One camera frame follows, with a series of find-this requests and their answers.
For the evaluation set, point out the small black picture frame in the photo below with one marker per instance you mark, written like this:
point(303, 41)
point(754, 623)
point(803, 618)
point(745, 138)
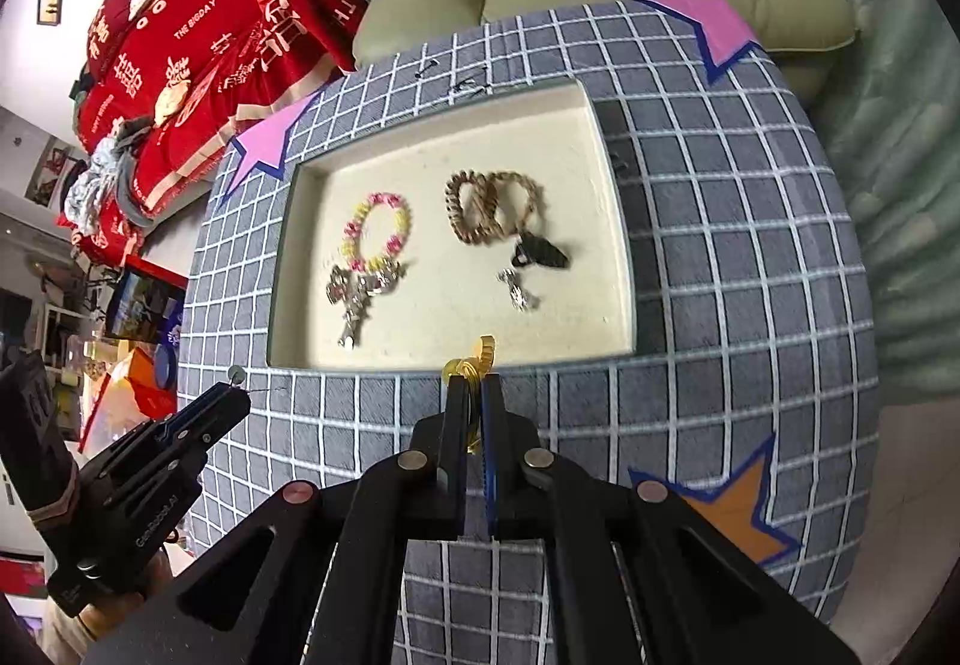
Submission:
point(50, 8)

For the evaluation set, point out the orange packet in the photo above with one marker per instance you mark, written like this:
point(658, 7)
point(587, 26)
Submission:
point(127, 402)

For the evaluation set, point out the black claw hair clip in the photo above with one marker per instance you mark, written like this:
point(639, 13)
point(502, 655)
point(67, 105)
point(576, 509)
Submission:
point(544, 252)

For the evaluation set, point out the person's left hand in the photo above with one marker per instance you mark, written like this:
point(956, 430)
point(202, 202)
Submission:
point(97, 627)

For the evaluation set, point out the cream lined jewelry tray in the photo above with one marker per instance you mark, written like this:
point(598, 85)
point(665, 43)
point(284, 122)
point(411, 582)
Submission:
point(450, 305)

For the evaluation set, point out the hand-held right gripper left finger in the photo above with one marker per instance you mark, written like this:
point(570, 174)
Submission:
point(454, 425)

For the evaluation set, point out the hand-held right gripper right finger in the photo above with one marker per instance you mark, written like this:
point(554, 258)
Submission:
point(491, 455)

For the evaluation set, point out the silver rhinestone brooch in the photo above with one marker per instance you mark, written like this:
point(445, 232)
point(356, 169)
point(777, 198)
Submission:
point(352, 305)

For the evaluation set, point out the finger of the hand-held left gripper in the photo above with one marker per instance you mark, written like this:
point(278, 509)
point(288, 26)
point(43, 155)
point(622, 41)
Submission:
point(202, 410)
point(217, 429)

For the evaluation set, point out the black hairpin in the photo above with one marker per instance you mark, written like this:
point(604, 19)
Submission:
point(471, 87)
point(427, 68)

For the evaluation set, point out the small silver earrings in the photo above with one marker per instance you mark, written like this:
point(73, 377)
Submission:
point(517, 290)

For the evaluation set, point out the red printed blanket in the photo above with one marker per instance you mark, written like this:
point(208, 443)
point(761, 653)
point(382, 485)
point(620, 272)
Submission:
point(187, 35)

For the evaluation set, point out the grey white knit cloth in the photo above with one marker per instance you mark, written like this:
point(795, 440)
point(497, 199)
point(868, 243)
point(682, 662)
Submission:
point(94, 185)

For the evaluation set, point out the red-edged printed box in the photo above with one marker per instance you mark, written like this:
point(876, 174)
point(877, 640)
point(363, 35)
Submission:
point(142, 305)

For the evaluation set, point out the grey grid tablecloth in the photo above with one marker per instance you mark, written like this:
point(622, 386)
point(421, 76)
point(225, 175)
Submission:
point(750, 260)

